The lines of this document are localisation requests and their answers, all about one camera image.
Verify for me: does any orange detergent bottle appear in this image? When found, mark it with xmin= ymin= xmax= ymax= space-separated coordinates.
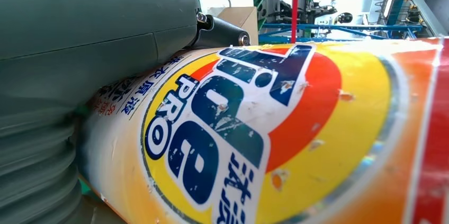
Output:
xmin=75 ymin=37 xmax=449 ymax=224

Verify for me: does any brown cardboard box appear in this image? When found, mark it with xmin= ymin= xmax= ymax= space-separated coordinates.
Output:
xmin=217 ymin=6 xmax=259 ymax=46

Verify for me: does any red pole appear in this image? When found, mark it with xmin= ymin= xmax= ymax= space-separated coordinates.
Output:
xmin=290 ymin=0 xmax=302 ymax=43

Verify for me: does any black background robot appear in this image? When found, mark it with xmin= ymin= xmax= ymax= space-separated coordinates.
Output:
xmin=266 ymin=0 xmax=354 ymax=29

